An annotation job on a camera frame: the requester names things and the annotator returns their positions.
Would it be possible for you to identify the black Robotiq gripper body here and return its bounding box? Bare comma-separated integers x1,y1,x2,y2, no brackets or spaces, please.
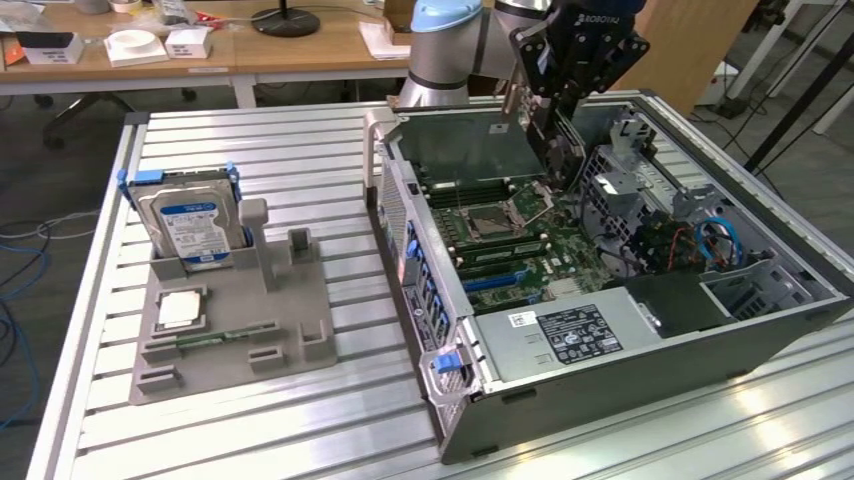
545,0,645,99

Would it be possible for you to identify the graphics card with metal bracket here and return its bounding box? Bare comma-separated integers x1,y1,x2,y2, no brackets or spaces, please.
497,78,589,195

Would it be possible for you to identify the black power brick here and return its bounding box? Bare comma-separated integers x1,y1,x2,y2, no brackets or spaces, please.
713,97,753,120

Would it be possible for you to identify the brown cardboard box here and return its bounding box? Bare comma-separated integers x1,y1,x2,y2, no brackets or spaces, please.
382,0,416,34

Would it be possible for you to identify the white paper stack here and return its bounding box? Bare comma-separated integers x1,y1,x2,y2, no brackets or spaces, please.
357,19,413,61

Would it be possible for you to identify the grey metal drive cage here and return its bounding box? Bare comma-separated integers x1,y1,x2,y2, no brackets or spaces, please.
577,144,668,251

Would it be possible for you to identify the black slanted pole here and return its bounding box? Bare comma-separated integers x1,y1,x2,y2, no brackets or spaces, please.
743,44,854,176

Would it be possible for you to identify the metal socket cover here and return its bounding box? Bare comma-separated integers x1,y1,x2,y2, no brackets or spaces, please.
505,180,556,226

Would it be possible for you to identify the CPU socket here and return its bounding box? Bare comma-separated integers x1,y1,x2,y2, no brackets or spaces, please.
464,203,518,240

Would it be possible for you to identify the wooden desk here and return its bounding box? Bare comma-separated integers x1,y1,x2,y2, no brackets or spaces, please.
0,0,258,109
232,0,599,109

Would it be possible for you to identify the black round lamp base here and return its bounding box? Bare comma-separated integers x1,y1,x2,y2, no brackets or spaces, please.
249,0,321,39

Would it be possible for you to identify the green motherboard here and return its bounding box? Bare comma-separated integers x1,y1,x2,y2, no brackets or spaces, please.
418,177,625,314

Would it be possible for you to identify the blue expansion slot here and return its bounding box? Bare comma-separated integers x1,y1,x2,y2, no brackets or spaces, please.
462,267,532,295

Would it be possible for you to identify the grey disk bay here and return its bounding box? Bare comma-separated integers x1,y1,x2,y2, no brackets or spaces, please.
699,252,812,321

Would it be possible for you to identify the small white labelled box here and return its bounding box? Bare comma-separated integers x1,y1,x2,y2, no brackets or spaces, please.
164,27,214,60

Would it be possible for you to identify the grey power supply unit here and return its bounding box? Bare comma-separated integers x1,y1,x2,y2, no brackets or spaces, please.
465,287,668,396

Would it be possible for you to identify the white box with round hole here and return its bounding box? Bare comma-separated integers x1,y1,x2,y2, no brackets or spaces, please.
103,28,172,69

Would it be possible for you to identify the hard disk with blue caddy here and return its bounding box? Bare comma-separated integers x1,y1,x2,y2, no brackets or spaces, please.
116,160,249,274

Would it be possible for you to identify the black office chair base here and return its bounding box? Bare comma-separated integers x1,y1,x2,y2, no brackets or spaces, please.
31,87,198,149

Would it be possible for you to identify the grey plastic parts rack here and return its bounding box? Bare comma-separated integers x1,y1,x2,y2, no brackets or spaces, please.
129,197,340,407

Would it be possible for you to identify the open dark grey PC case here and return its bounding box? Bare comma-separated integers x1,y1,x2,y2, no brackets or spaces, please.
362,89,854,464

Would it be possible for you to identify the white box with black top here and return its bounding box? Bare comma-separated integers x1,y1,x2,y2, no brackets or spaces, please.
13,30,86,66

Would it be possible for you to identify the silver CPU chip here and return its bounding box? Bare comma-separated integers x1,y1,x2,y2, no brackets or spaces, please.
157,292,205,329

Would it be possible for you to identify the loose green RAM stick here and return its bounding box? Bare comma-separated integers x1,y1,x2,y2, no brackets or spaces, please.
173,329,253,352

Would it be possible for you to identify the orange box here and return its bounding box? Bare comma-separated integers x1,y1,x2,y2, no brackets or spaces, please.
0,37,26,71

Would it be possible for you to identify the white table frame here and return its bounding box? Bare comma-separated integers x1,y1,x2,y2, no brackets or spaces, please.
723,0,854,136

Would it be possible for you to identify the blue wire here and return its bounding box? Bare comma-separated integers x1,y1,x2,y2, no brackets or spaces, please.
692,214,745,274

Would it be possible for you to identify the red wire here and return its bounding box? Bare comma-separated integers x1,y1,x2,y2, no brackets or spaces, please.
668,223,695,274

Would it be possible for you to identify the white floor cable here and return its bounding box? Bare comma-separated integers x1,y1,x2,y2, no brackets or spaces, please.
0,209,101,241

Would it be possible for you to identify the blue floor cable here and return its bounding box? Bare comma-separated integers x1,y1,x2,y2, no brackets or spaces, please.
0,239,54,431

